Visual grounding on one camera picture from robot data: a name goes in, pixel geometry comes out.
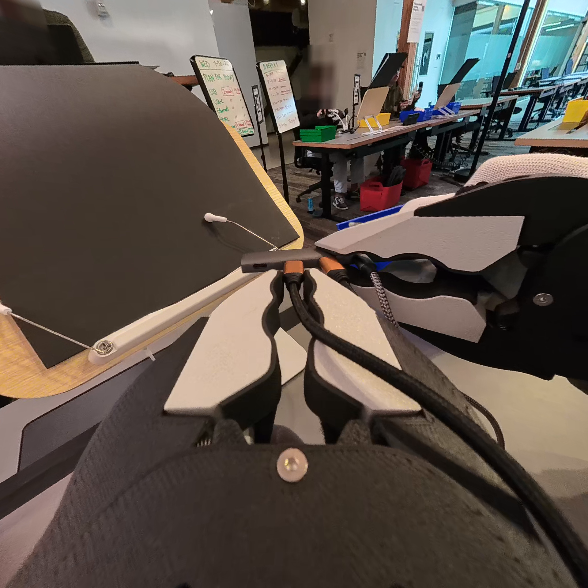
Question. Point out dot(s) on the background office desk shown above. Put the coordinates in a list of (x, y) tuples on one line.
[(367, 140)]

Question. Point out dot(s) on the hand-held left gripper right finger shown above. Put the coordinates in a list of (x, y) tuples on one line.
[(367, 335)]

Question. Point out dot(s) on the blue plastic bin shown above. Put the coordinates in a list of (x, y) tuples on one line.
[(367, 219)]

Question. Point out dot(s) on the grey usb hub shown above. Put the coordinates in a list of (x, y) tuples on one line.
[(266, 260)]

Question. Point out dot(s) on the red storage crate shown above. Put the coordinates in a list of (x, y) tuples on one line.
[(379, 196), (418, 173)]

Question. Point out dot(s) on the small blue desk bin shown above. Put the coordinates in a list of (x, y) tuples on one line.
[(427, 113)]

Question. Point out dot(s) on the yellow plastic bin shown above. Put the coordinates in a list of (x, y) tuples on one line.
[(576, 112)]

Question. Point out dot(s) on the person's right hand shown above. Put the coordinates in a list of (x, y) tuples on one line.
[(542, 165)]

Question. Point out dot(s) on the green box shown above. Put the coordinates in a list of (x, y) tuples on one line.
[(318, 134)]

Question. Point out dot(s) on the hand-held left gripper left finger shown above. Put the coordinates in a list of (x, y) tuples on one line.
[(225, 358)]

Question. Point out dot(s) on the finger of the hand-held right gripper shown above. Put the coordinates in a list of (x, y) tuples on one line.
[(432, 241), (441, 314)]

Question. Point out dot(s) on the white flip chart board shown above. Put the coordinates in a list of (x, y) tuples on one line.
[(223, 96), (278, 96)]

